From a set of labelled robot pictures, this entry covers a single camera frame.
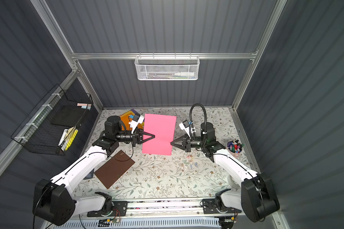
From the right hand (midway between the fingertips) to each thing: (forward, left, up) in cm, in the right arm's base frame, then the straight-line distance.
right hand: (175, 145), depth 71 cm
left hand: (+1, +11, +5) cm, 12 cm away
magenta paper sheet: (+4, +5, +8) cm, 11 cm away
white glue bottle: (+48, -6, +10) cm, 50 cm away
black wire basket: (+7, +64, +5) cm, 65 cm away
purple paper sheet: (+45, +35, -24) cm, 61 cm away
